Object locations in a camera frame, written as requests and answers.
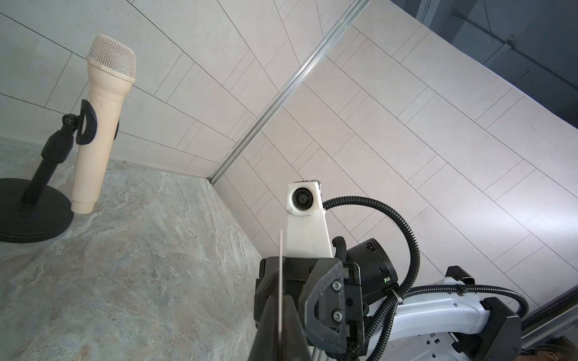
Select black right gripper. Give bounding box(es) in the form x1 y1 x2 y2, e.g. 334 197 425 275
252 257 366 356

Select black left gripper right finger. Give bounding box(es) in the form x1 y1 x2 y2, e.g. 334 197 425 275
281 296 312 361

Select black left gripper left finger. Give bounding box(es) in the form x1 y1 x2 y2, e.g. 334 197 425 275
248 297 280 361

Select gold credit card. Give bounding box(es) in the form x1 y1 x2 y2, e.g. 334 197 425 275
277 229 284 352

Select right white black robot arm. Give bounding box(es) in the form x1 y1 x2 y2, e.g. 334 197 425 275
249 239 528 360

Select black round microphone stand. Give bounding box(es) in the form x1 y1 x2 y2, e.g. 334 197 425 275
1 99 97 244

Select beige microphone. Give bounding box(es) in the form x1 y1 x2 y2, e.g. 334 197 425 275
71 35 136 214

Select black corrugated cable conduit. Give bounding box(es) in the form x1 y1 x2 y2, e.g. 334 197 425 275
322 196 530 361

